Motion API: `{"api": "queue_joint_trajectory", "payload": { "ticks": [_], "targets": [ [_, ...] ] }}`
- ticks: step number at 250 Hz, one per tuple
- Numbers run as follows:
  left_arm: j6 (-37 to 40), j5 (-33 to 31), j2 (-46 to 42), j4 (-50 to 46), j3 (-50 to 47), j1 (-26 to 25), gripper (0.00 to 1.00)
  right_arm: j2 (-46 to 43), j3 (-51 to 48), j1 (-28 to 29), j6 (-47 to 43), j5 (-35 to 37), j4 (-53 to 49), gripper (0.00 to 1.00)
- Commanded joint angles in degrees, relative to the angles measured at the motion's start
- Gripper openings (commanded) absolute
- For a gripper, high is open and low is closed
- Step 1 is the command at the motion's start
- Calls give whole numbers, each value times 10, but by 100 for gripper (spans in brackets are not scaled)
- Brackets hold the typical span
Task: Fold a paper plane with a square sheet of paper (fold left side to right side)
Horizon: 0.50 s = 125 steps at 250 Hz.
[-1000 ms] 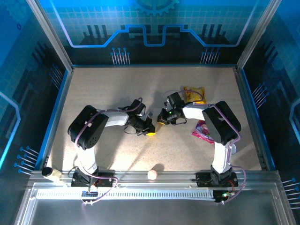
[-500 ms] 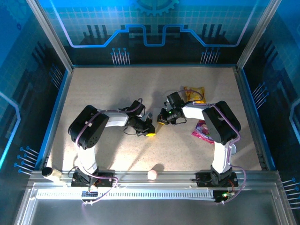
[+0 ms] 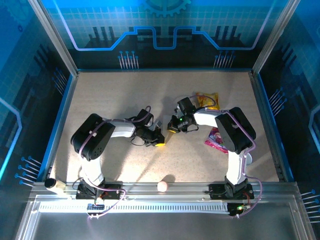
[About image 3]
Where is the pink snack bag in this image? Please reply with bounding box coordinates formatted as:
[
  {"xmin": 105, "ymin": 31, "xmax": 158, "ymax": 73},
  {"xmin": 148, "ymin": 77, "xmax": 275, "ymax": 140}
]
[{"xmin": 204, "ymin": 126, "xmax": 230, "ymax": 154}]

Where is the aluminium frame rail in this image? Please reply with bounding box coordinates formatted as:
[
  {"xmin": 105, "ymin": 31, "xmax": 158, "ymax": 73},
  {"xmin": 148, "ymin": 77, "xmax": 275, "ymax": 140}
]
[{"xmin": 29, "ymin": 181, "xmax": 301, "ymax": 201}]

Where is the small orange cup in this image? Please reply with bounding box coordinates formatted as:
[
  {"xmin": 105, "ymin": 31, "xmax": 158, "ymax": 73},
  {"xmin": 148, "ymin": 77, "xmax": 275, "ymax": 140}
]
[{"xmin": 242, "ymin": 152, "xmax": 254, "ymax": 168}]

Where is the yellow snack bag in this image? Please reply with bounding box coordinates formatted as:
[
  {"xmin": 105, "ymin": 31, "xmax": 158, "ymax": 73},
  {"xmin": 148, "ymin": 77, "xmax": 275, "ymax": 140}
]
[{"xmin": 195, "ymin": 91, "xmax": 221, "ymax": 111}]

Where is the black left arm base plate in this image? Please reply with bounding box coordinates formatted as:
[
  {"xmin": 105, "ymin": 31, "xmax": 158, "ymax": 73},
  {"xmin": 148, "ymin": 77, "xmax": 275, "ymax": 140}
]
[{"xmin": 75, "ymin": 183, "xmax": 124, "ymax": 200}]

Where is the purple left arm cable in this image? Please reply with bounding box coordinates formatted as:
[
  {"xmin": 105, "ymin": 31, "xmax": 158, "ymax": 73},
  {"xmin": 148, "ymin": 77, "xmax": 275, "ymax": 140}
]
[{"xmin": 78, "ymin": 105, "xmax": 154, "ymax": 220}]

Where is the beige roll with black cap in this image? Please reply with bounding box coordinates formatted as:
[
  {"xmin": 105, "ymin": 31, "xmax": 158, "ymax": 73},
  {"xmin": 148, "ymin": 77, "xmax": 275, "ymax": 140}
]
[{"xmin": 44, "ymin": 178, "xmax": 67, "ymax": 195}]

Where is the aluminium frame post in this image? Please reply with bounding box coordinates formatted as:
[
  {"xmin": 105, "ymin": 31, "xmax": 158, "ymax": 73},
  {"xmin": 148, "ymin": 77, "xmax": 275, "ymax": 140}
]
[
  {"xmin": 27, "ymin": 0, "xmax": 80, "ymax": 77},
  {"xmin": 251, "ymin": 0, "xmax": 301, "ymax": 77}
]

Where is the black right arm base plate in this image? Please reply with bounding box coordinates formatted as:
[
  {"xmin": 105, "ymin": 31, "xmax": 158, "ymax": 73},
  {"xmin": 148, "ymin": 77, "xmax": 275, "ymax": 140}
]
[{"xmin": 208, "ymin": 183, "xmax": 255, "ymax": 200}]

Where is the white slotted cable duct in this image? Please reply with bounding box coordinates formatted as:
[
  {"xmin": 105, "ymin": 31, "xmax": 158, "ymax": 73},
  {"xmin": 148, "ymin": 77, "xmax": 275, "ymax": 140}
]
[{"xmin": 38, "ymin": 201, "xmax": 230, "ymax": 214}]

